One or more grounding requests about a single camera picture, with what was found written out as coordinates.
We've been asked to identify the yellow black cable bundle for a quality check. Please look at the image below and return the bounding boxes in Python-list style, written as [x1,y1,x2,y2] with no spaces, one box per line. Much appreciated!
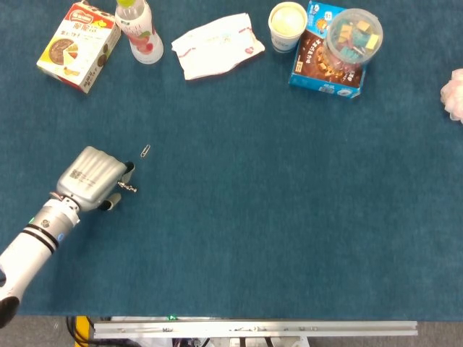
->
[65,316,95,347]

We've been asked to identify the white paper cup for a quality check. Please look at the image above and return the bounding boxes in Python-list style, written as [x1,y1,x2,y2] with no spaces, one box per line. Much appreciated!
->
[268,1,309,53]

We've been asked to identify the aluminium profile rail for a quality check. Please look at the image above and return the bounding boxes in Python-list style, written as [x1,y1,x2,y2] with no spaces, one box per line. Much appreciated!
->
[93,320,419,339]

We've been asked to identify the pink mesh bath sponge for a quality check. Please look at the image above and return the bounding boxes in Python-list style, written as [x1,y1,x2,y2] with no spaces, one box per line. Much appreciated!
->
[440,69,463,125]

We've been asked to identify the blue felt table cloth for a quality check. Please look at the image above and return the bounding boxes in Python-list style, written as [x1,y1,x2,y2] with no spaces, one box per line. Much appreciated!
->
[0,0,463,322]

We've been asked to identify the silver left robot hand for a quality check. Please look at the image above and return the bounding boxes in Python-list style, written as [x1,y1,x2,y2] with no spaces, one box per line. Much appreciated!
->
[56,145,135,212]

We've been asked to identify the clear jar of binder clips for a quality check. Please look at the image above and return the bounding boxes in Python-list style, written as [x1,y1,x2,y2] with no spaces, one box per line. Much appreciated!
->
[320,8,384,77]

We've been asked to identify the peach drink plastic bottle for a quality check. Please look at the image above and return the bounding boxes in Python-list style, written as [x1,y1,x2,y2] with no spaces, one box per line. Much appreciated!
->
[114,0,164,65]

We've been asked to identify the white cookie box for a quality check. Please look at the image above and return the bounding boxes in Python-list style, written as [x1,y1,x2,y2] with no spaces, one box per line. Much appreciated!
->
[36,1,122,95]

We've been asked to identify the blue chocolate snack box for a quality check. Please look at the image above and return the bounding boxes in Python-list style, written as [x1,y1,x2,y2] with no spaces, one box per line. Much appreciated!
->
[288,0,367,100]

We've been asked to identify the white tissue pack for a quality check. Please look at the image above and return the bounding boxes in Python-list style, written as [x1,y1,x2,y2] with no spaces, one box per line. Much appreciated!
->
[171,12,266,81]

